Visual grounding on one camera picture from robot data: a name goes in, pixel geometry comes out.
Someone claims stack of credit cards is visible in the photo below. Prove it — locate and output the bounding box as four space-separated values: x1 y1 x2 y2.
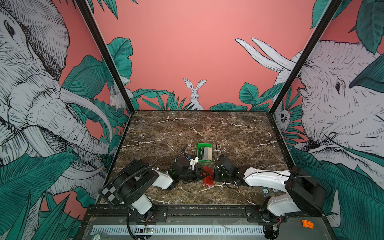
202 147 212 161

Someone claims green plastic tray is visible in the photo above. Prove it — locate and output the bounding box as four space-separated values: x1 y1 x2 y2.
197 143 213 163

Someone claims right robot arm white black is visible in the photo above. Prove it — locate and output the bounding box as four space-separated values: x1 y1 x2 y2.
214 155 327 223

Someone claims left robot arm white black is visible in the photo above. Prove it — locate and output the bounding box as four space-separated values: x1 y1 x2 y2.
99 157 211 216

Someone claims checkerboard calibration tag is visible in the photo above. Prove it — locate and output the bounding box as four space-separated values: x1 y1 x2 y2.
99 181 120 208

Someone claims orange connector block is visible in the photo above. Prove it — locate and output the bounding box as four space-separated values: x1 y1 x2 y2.
302 220 314 229

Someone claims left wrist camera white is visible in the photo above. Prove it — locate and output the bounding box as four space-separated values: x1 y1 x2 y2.
189 157 199 170

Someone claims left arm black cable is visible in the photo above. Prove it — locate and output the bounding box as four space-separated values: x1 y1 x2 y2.
175 145 189 164

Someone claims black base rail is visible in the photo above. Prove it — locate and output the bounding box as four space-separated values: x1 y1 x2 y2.
85 204 325 224

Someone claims white slotted cable duct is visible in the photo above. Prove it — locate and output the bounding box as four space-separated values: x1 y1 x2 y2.
90 225 264 236

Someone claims left black frame post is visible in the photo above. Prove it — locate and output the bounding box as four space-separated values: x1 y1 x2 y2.
76 0 135 114

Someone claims black frame post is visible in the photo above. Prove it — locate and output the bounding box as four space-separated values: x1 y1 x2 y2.
269 0 343 115
76 0 135 114

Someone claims right black frame post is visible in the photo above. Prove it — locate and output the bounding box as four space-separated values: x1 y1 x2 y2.
269 0 343 115

